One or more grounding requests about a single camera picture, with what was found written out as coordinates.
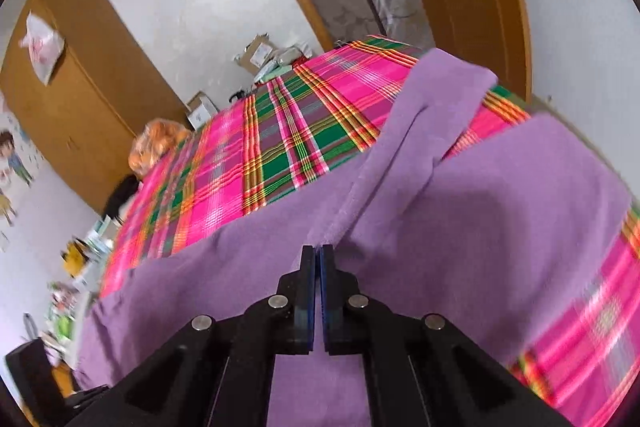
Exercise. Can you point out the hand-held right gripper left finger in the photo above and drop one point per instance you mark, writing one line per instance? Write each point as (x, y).
(310, 279)

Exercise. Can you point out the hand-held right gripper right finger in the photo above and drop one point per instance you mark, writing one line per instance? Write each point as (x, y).
(327, 282)

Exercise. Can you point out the purple fleece garment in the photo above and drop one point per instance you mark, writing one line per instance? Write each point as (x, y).
(500, 207)

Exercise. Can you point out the green packet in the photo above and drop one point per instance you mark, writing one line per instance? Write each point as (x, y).
(64, 327)

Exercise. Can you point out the yellow paper bag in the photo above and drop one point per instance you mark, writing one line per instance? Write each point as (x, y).
(75, 259)

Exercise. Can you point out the pink green plaid cloth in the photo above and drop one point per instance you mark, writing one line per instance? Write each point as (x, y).
(280, 147)

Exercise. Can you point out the white green box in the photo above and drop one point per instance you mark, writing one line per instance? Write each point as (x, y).
(100, 234)

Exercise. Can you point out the black cloth item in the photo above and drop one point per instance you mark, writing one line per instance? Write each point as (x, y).
(120, 199)

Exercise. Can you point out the white cardboard box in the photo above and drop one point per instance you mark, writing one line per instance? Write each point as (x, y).
(202, 112)

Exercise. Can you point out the bag of oranges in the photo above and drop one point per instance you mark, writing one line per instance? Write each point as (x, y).
(155, 147)

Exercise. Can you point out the pile of green packages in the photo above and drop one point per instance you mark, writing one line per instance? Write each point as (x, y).
(285, 62)

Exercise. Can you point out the brown cardboard box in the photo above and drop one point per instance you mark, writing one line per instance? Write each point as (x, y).
(257, 54)

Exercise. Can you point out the wooden wardrobe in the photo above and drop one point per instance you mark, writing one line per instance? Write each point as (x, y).
(90, 97)

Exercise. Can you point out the white pink plastic bag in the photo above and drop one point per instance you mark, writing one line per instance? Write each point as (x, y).
(42, 49)

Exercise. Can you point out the cartoon couple wall sticker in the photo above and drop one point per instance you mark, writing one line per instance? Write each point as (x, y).
(12, 167)

